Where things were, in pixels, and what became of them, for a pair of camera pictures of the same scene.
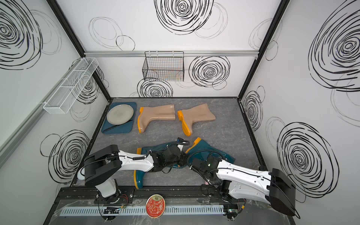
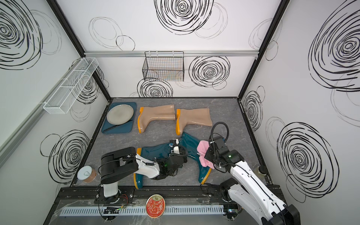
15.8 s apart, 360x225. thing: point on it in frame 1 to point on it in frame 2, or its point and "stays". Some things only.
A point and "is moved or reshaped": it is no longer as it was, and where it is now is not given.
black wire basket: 164,66 stays
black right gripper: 215,183 to 207,154
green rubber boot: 138,176 stays
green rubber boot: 199,145 is moved or reshaped
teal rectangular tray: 127,127 stays
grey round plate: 120,114 stays
